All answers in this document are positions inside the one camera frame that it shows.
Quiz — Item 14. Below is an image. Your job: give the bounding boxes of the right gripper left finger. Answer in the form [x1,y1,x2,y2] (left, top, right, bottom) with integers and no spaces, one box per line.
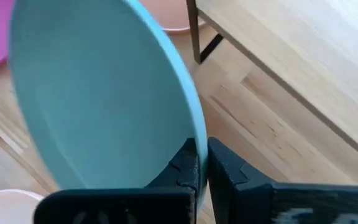
[34,138,200,224]

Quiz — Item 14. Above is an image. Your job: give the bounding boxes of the peach round plate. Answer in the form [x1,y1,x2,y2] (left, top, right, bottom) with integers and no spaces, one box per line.
[138,0,206,34]

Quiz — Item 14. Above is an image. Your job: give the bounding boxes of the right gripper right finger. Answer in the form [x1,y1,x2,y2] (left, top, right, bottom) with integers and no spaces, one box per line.
[208,137,358,224]

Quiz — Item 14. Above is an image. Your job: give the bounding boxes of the cream round plate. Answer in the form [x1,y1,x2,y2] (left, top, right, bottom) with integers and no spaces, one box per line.
[0,189,45,224]

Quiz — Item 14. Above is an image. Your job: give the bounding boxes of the wooden shelf with black legs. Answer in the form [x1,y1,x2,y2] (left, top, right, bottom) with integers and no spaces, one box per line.
[185,0,358,169]

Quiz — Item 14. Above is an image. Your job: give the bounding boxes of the teal round plate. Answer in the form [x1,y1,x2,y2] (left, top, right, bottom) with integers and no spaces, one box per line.
[8,0,209,212]

